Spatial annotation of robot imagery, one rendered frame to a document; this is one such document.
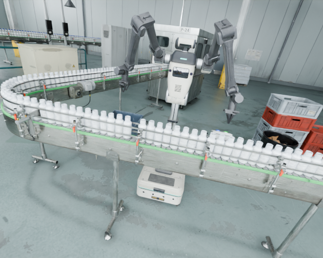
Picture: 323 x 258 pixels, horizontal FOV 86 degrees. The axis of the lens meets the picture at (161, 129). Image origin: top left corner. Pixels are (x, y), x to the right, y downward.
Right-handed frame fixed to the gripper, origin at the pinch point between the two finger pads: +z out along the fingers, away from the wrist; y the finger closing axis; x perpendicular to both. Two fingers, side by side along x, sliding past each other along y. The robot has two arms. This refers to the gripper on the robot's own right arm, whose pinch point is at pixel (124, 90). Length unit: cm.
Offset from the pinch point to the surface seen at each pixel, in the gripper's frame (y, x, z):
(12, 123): 47, -74, 29
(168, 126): 42, 49, 5
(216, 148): 42, 83, 14
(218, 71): -1158, 206, 108
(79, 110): 44.4, -15.3, 6.5
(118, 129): 44.4, 14.2, 15.2
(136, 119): -14.1, 8.2, 32.8
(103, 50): -490, -283, 24
